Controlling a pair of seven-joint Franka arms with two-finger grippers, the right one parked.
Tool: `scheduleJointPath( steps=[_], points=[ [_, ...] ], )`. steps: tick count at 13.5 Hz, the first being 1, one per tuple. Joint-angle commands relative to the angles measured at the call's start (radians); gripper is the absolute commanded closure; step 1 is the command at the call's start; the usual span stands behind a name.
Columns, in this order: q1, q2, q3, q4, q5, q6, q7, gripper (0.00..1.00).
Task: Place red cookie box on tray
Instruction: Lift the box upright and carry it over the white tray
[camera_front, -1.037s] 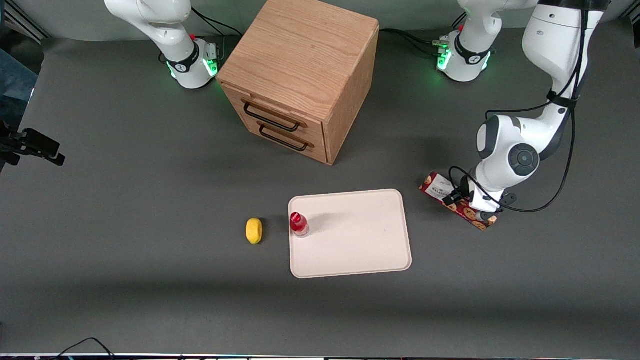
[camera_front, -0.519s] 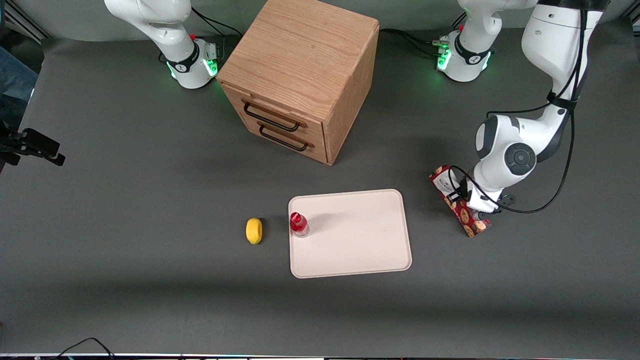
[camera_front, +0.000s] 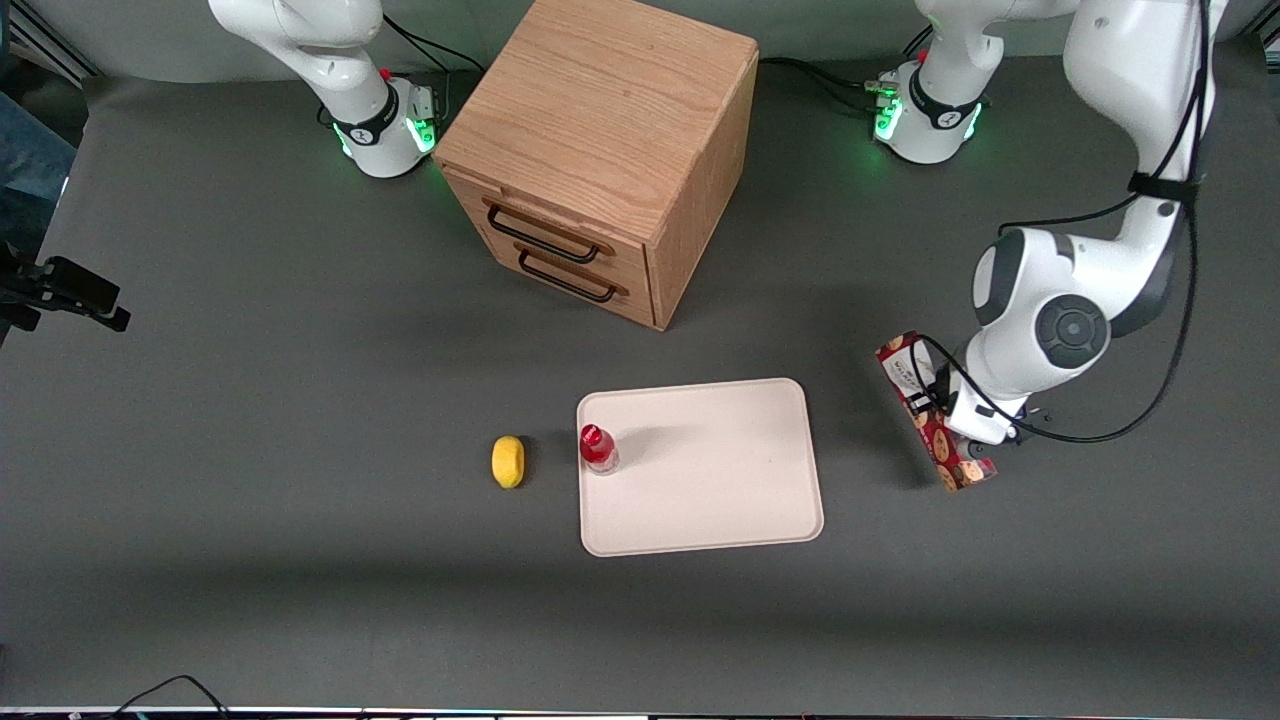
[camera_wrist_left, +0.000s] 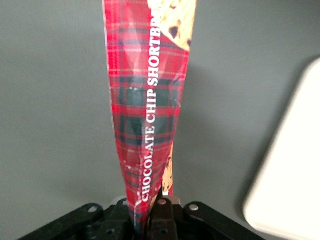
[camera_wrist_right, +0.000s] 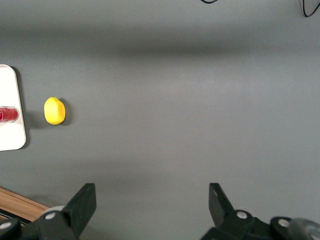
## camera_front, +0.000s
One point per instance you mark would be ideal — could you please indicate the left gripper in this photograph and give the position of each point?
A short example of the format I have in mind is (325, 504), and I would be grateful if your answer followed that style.
(938, 391)

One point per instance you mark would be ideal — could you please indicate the red cookie box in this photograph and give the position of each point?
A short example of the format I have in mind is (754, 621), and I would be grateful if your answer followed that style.
(905, 365)

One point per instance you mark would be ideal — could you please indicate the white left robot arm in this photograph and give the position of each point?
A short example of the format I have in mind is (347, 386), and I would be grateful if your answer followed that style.
(1130, 70)

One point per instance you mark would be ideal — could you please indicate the beige plastic tray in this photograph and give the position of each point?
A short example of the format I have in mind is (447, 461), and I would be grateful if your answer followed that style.
(700, 470)

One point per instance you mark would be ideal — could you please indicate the blue fabric clothing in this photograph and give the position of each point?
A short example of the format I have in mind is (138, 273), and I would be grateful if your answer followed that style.
(30, 160)

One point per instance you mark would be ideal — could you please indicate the small red-capped bottle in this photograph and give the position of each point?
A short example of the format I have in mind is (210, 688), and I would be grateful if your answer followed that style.
(598, 448)

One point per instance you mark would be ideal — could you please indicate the yellow lemon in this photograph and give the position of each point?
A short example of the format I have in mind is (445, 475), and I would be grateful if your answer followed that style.
(508, 462)

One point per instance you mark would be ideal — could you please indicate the wooden drawer cabinet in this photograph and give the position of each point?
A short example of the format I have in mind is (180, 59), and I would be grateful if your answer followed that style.
(600, 110)

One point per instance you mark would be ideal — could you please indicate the aluminium frame profile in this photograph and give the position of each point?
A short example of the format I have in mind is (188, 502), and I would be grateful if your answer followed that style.
(50, 42)

